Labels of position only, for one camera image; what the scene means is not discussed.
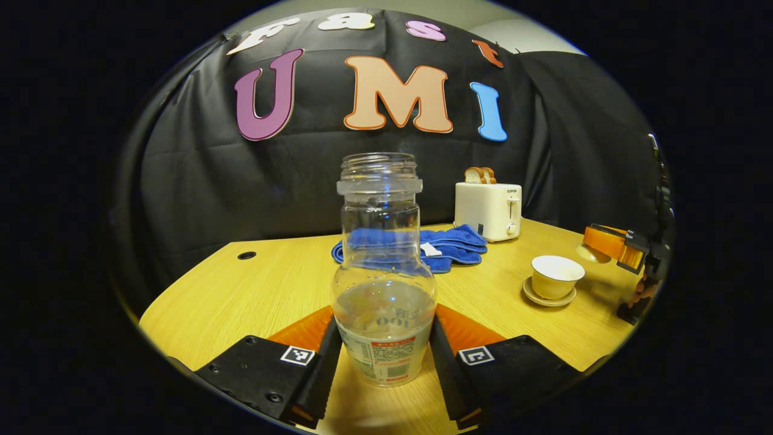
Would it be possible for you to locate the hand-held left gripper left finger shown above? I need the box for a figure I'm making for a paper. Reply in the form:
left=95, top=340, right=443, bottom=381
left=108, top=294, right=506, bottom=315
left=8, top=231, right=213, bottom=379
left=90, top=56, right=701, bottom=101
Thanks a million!
left=193, top=305, right=344, bottom=430

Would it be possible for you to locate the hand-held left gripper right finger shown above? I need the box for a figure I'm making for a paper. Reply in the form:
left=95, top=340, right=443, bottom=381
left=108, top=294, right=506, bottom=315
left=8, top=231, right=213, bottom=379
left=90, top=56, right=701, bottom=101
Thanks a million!
left=428, top=304, right=583, bottom=431

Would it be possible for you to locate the white teacup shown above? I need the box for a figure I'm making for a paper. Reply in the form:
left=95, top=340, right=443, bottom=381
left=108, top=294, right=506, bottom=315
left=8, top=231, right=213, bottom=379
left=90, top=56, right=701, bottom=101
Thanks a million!
left=531, top=255, right=585, bottom=300

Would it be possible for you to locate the clear plastic water bottle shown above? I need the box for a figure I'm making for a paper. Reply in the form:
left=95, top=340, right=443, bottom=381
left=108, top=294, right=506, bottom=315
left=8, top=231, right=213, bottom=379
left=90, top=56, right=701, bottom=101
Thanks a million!
left=332, top=152, right=438, bottom=387

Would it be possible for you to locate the white saucer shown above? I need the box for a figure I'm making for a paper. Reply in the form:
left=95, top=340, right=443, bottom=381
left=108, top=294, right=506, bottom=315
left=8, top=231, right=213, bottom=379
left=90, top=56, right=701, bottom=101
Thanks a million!
left=523, top=277, right=577, bottom=308

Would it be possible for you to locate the white toaster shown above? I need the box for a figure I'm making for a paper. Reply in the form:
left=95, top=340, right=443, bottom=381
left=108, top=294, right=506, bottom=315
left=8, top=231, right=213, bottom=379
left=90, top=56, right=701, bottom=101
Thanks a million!
left=454, top=182, right=523, bottom=243

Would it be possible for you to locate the blue towel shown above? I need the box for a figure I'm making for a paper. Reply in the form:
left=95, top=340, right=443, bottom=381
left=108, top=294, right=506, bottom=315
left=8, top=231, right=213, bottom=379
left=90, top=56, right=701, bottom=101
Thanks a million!
left=331, top=225, right=488, bottom=274

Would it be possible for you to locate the black backdrop cloth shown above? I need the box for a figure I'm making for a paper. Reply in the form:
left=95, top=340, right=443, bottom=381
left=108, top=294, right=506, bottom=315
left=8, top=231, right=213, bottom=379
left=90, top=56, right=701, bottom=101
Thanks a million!
left=112, top=9, right=671, bottom=315

